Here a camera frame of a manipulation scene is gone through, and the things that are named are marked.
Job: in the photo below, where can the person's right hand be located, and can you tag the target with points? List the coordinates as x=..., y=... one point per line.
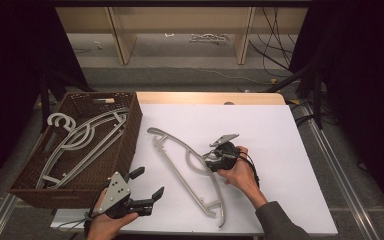
x=241, y=175

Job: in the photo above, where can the person's left hand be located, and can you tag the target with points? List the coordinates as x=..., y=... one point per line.
x=105, y=226

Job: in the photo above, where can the brown wicker basket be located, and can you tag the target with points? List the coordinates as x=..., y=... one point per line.
x=130, y=146

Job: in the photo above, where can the black metal stand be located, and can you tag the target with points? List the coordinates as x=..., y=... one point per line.
x=317, y=100

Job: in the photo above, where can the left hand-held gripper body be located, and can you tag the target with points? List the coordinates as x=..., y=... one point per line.
x=116, y=193

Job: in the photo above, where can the white foam board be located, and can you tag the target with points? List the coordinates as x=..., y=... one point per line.
x=263, y=133

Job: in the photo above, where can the grey plastic clothes hanger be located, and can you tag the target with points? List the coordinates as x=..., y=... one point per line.
x=222, y=210
x=54, y=118
x=90, y=134

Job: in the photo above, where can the black curtain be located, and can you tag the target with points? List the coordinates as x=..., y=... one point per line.
x=10, y=66
x=356, y=83

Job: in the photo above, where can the beige wooden desk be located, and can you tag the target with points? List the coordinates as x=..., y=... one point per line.
x=180, y=16

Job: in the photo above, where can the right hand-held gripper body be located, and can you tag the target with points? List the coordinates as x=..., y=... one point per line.
x=226, y=153

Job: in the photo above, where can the white tangled floor clutter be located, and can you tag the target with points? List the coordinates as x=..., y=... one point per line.
x=208, y=37

